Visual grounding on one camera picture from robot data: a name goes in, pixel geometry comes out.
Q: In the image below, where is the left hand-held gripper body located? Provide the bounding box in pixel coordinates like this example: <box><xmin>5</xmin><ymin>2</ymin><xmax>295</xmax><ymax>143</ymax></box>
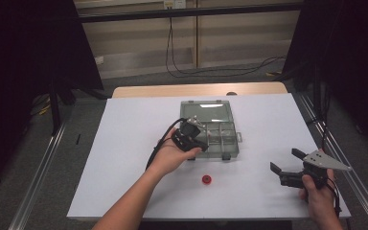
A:
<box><xmin>171</xmin><ymin>115</ymin><xmax>210</xmax><ymax>153</ymax></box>

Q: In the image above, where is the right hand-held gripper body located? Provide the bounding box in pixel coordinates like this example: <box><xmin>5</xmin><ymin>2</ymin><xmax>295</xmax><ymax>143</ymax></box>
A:
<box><xmin>279</xmin><ymin>149</ymin><xmax>354</xmax><ymax>190</ymax></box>

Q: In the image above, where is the clear grey compartment box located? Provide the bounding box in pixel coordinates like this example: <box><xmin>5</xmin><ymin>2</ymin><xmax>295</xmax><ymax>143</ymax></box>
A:
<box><xmin>177</xmin><ymin>100</ymin><xmax>243</xmax><ymax>162</ymax></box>

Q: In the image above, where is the person's left hand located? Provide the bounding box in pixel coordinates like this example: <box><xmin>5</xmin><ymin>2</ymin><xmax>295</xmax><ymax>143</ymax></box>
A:
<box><xmin>146</xmin><ymin>127</ymin><xmax>203</xmax><ymax>177</ymax></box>

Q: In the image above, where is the person's right hand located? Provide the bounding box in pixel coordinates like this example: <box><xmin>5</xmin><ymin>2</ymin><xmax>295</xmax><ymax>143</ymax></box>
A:
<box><xmin>298</xmin><ymin>168</ymin><xmax>339</xmax><ymax>221</ymax></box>

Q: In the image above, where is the white table sheet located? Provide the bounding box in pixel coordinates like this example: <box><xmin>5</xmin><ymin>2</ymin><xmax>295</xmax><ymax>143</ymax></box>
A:
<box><xmin>66</xmin><ymin>93</ymin><xmax>353</xmax><ymax>221</ymax></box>

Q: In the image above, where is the black stand pole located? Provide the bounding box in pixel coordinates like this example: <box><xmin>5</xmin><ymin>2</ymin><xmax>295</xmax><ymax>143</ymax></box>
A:
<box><xmin>310</xmin><ymin>60</ymin><xmax>332</xmax><ymax>156</ymax></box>

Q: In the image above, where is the black curtain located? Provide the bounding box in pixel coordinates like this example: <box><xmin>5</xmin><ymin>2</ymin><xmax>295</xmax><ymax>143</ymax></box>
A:
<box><xmin>0</xmin><ymin>0</ymin><xmax>104</xmax><ymax>196</ymax></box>
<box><xmin>281</xmin><ymin>0</ymin><xmax>368</xmax><ymax>161</ymax></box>

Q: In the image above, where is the black horizontal bar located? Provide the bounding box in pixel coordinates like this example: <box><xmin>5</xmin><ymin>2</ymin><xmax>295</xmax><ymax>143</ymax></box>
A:
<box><xmin>76</xmin><ymin>2</ymin><xmax>305</xmax><ymax>23</ymax></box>

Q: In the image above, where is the black stand leg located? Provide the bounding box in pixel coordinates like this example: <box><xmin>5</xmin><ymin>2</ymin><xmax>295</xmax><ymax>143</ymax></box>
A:
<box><xmin>46</xmin><ymin>76</ymin><xmax>78</xmax><ymax>137</ymax></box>

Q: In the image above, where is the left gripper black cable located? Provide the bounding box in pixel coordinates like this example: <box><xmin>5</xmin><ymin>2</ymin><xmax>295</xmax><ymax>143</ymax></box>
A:
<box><xmin>145</xmin><ymin>117</ymin><xmax>188</xmax><ymax>171</ymax></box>

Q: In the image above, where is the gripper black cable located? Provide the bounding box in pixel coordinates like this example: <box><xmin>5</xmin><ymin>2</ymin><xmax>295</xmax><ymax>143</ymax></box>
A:
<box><xmin>145</xmin><ymin>117</ymin><xmax>188</xmax><ymax>171</ymax></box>
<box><xmin>327</xmin><ymin>176</ymin><xmax>343</xmax><ymax>219</ymax></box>

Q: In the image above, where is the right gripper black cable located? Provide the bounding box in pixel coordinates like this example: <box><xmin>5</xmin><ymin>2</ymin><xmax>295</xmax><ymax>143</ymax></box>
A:
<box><xmin>327</xmin><ymin>176</ymin><xmax>343</xmax><ymax>219</ymax></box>

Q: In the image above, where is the metal floor rail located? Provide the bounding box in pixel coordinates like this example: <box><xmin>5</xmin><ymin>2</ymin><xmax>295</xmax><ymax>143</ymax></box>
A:
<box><xmin>8</xmin><ymin>123</ymin><xmax>68</xmax><ymax>230</ymax></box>
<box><xmin>296</xmin><ymin>92</ymin><xmax>368</xmax><ymax>230</ymax></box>

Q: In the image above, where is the black floor cable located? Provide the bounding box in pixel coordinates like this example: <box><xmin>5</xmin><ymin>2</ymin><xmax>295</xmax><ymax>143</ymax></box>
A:
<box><xmin>165</xmin><ymin>15</ymin><xmax>287</xmax><ymax>79</ymax></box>
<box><xmin>170</xmin><ymin>15</ymin><xmax>287</xmax><ymax>74</ymax></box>

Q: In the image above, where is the white wall socket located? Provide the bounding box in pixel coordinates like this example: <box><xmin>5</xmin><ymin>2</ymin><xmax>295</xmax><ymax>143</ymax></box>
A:
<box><xmin>163</xmin><ymin>0</ymin><xmax>187</xmax><ymax>10</ymax></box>

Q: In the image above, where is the yellow cable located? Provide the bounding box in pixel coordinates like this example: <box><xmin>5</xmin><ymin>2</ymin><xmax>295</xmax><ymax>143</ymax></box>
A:
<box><xmin>28</xmin><ymin>95</ymin><xmax>54</xmax><ymax>118</ymax></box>

